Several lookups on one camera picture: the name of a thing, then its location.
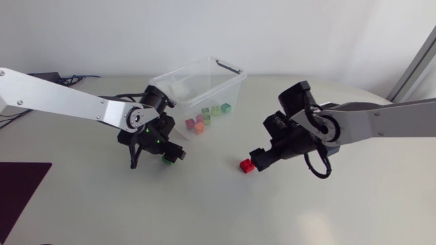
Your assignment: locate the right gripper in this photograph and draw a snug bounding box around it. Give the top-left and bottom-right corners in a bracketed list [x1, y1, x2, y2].
[249, 132, 321, 172]

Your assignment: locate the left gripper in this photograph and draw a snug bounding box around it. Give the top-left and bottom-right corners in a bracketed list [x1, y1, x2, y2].
[116, 127, 187, 163]

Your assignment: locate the clear plastic container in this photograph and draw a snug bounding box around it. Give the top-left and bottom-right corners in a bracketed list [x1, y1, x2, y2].
[149, 56, 248, 142]

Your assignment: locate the red toy brick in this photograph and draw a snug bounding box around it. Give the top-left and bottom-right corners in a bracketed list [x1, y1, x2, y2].
[239, 159, 255, 174]

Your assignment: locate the black power brick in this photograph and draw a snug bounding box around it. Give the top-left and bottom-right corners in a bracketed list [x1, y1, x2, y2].
[27, 71, 63, 84]

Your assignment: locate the dark mat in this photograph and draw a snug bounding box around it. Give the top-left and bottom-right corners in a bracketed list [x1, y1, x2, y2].
[0, 161, 53, 235]

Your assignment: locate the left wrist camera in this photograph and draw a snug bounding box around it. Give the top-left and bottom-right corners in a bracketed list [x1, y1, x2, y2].
[155, 114, 176, 137]

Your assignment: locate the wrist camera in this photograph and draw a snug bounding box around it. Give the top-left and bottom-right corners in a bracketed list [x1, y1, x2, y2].
[155, 114, 176, 137]
[262, 110, 291, 140]

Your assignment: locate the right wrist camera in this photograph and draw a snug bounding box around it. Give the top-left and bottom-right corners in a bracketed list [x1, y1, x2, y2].
[262, 110, 291, 140]

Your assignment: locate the blue cable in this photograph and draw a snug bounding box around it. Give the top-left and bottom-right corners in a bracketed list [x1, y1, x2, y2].
[58, 74, 102, 87]

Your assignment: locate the black cable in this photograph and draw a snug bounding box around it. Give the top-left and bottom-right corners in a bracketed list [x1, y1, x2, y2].
[0, 108, 33, 131]

